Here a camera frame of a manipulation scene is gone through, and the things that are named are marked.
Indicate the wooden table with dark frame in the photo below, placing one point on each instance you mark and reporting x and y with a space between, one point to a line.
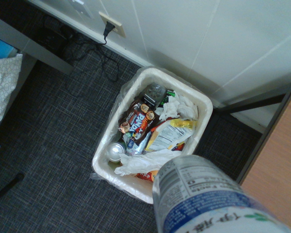
276 157

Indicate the orange red snack wrapper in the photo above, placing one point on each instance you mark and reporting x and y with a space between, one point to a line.
146 175

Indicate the clear plastic bin liner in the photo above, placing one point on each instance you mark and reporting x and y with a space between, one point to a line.
122 92

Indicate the crumpled white tissue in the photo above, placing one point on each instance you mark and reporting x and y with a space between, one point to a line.
177 108

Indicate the blue box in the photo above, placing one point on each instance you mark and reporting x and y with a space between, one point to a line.
0 48

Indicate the grey white furniture frame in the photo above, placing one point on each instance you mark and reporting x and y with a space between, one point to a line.
34 48

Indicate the white rectangular trash bin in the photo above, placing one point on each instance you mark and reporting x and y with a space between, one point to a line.
106 143

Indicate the beige wall power outlet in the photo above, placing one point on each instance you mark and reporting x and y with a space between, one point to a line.
117 26

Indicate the yellow white snack wrapper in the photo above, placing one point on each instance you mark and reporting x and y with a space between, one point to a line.
169 133

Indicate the dark clear plastic bottle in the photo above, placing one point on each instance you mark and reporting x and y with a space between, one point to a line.
153 93

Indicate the silver aluminium can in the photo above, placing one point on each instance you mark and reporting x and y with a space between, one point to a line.
115 151

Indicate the white circle patterned cloth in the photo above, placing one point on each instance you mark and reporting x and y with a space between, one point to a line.
2 92

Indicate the brown Hello Panda snack box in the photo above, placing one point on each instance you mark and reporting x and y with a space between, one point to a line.
138 121

